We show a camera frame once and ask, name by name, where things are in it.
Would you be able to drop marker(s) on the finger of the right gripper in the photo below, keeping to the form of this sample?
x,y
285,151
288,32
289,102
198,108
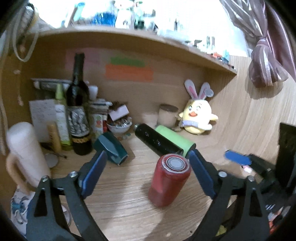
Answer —
x,y
238,158

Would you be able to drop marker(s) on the fruit-print carton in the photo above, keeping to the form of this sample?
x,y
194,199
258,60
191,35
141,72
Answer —
x,y
97,125

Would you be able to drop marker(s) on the purple tied curtain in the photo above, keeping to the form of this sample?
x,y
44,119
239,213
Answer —
x,y
272,56

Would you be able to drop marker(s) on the green paper note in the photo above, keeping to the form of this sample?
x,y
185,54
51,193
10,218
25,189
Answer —
x,y
127,61

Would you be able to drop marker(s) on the small white card box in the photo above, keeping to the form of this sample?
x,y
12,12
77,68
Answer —
x,y
119,112

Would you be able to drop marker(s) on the teal hexagonal cup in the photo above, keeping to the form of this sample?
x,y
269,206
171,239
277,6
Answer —
x,y
116,153

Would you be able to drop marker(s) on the green thermos tumbler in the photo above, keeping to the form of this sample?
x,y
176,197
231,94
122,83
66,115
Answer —
x,y
183,143

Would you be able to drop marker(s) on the white paper sheet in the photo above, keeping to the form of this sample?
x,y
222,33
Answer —
x,y
42,113

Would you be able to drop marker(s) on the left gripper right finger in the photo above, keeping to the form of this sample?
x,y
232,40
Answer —
x,y
237,210

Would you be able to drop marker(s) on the cream tall handled mug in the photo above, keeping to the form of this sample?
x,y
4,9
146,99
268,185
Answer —
x,y
25,163

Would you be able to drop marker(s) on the dark wine bottle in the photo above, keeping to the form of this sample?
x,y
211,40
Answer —
x,y
77,96

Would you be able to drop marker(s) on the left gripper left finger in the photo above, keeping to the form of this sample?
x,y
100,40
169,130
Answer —
x,y
46,220

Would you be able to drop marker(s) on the white bowl of pebbles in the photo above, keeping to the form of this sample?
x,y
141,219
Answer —
x,y
120,126

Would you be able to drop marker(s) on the green tube bottle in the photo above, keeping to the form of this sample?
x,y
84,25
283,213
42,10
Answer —
x,y
62,118

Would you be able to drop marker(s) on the wooden shelf board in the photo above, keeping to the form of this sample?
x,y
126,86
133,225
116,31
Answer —
x,y
130,40

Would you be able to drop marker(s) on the yellow bunny-eared chick plush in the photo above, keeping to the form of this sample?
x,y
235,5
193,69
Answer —
x,y
197,114

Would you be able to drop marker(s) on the stack of papers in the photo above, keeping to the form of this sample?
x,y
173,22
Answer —
x,y
99,106

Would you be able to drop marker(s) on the red thermos cup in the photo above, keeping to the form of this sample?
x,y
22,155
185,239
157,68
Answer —
x,y
170,175

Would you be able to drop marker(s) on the black thermos tumbler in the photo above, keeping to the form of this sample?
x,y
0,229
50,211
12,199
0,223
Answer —
x,y
155,141

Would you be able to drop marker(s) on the orange paper note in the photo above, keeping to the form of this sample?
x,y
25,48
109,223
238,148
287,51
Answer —
x,y
128,73

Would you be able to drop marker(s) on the beige enamel mug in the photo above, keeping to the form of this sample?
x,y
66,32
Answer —
x,y
167,115

